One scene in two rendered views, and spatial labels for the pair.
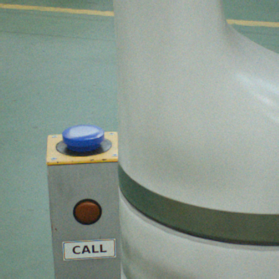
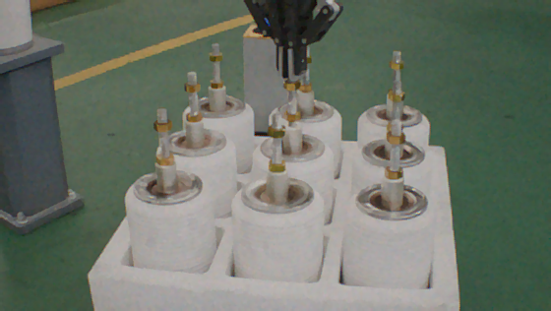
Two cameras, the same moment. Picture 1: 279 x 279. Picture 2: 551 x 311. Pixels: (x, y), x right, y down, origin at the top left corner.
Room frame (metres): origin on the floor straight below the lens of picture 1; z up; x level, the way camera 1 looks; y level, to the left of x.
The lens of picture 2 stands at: (0.92, -1.00, 0.61)
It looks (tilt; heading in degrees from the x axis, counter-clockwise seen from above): 25 degrees down; 104
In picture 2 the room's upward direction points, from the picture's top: 1 degrees counter-clockwise
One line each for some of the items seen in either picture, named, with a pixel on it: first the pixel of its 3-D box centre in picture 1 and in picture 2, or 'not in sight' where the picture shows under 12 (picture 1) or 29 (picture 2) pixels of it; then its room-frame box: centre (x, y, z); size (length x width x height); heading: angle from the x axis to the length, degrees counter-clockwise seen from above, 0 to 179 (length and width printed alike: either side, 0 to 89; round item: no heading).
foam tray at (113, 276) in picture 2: not in sight; (292, 264); (0.75, -0.23, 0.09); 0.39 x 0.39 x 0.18; 5
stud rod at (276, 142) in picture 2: not in sight; (276, 150); (0.76, -0.35, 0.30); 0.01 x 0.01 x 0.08; 37
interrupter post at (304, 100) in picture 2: not in sight; (305, 102); (0.74, -0.11, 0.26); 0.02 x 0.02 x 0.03
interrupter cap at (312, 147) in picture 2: not in sight; (292, 148); (0.75, -0.23, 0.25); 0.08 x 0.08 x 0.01
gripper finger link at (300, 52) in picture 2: not in sight; (304, 53); (0.77, -0.24, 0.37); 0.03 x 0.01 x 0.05; 153
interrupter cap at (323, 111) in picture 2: not in sight; (305, 111); (0.74, -0.11, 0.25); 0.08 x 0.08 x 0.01
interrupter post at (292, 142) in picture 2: not in sight; (292, 138); (0.75, -0.23, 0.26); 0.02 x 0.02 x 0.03
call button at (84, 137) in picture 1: (83, 140); not in sight; (0.65, 0.05, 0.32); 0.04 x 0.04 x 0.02
